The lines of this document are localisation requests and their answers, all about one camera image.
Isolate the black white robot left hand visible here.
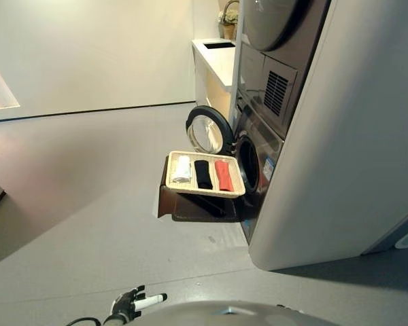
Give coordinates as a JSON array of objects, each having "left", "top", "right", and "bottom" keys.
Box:
[{"left": 109, "top": 285, "right": 168, "bottom": 323}]

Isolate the red cloth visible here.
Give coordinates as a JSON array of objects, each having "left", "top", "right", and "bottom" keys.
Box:
[{"left": 214, "top": 160, "right": 235, "bottom": 192}]

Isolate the dark grey washing machine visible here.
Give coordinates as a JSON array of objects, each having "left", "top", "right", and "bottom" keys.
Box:
[{"left": 233, "top": 90, "right": 287, "bottom": 245}]

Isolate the grey robot torso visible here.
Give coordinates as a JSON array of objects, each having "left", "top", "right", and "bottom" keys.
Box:
[{"left": 122, "top": 300, "right": 343, "bottom": 326}]

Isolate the cream woven basket tray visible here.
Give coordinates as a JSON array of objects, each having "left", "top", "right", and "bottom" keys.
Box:
[{"left": 165, "top": 150, "right": 248, "bottom": 199}]

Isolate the white folded cloth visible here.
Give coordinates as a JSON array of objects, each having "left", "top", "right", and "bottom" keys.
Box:
[{"left": 171, "top": 155, "right": 192, "bottom": 184}]

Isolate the black folded cloth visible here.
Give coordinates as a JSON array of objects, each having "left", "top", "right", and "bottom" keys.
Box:
[{"left": 194, "top": 160, "right": 214, "bottom": 189}]

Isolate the round glass washer door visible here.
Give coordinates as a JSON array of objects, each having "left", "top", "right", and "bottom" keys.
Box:
[{"left": 186, "top": 105, "right": 237, "bottom": 153}]

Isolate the white counter cabinet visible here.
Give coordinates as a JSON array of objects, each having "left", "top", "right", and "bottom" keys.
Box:
[{"left": 191, "top": 37, "right": 237, "bottom": 118}]

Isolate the dark grey dryer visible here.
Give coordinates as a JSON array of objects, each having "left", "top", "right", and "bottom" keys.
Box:
[{"left": 238, "top": 0, "right": 333, "bottom": 140}]

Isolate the wicker flower basket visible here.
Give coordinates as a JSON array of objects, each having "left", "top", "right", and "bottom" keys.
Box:
[{"left": 218, "top": 0, "right": 241, "bottom": 40}]

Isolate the grey round dryer door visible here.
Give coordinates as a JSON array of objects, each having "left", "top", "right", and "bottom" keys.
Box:
[{"left": 241, "top": 0, "right": 302, "bottom": 52}]

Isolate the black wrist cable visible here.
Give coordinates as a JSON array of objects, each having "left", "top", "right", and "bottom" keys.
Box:
[{"left": 66, "top": 316, "right": 103, "bottom": 326}]

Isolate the white vertical frame post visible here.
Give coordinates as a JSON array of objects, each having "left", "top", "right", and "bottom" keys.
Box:
[{"left": 227, "top": 0, "right": 245, "bottom": 128}]

